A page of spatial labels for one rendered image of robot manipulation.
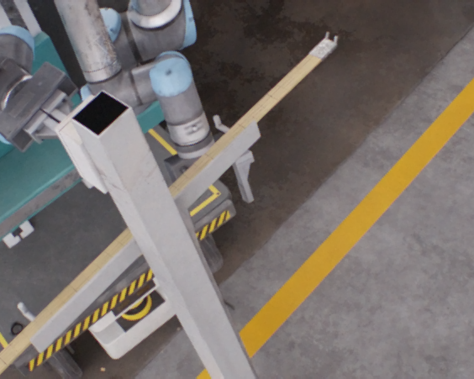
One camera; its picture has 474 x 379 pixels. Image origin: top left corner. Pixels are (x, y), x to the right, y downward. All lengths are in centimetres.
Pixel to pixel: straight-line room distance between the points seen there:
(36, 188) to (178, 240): 73
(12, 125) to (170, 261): 31
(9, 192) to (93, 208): 37
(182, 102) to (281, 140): 110
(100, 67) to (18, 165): 43
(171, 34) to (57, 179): 41
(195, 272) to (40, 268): 94
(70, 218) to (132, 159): 119
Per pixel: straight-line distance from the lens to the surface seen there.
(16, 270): 237
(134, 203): 127
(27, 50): 167
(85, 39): 177
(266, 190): 269
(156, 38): 197
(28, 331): 141
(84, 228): 236
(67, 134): 125
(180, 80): 170
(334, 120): 281
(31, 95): 141
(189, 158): 176
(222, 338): 164
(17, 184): 209
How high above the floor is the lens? 212
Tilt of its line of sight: 51 degrees down
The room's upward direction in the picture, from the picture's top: 21 degrees counter-clockwise
